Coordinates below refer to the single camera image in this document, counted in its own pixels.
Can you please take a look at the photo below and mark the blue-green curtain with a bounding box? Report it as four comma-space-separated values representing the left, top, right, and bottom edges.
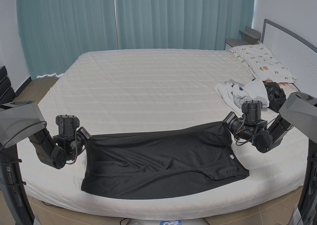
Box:
16, 0, 119, 80
114, 0, 255, 51

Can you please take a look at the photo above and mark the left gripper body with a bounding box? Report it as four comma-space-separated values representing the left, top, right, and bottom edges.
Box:
70, 126, 92, 152

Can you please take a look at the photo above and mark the grey bedside table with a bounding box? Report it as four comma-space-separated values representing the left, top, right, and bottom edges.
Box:
225, 26, 262, 51

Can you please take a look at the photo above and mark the black shiny garment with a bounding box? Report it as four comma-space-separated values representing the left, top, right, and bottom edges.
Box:
263, 82, 287, 113

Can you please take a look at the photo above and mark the white printed pillow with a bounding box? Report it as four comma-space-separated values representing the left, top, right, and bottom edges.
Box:
227, 43, 297, 82

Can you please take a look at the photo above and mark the pile of clothes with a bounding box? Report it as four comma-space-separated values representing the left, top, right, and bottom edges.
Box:
213, 79, 270, 113

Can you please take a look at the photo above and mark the bed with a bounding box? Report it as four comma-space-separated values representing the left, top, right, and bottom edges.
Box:
17, 19, 317, 219

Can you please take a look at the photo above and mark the black cable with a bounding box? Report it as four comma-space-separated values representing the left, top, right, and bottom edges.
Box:
0, 121, 47, 150

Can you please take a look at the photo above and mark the black chest of drawers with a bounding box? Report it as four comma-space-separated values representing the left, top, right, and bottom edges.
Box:
0, 66, 16, 103

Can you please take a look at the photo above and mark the black T-shirt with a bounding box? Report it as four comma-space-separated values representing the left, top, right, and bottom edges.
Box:
81, 121, 250, 199

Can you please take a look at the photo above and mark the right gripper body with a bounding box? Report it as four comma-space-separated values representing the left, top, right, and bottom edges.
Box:
222, 111, 246, 136

